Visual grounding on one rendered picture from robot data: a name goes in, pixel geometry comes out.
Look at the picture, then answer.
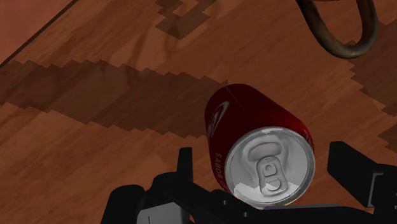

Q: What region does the dark brown curved handle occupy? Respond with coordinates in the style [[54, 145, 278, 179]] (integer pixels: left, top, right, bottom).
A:
[[295, 0, 379, 60]]

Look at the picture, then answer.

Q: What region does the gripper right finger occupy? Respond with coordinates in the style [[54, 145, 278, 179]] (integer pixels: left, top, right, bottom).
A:
[[327, 141, 397, 224]]

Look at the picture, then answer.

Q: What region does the red soda can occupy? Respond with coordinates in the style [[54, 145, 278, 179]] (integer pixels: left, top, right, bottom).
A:
[[204, 83, 316, 210]]

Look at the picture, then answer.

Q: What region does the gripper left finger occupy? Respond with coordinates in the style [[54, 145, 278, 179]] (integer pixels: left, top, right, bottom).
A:
[[101, 146, 249, 224]]

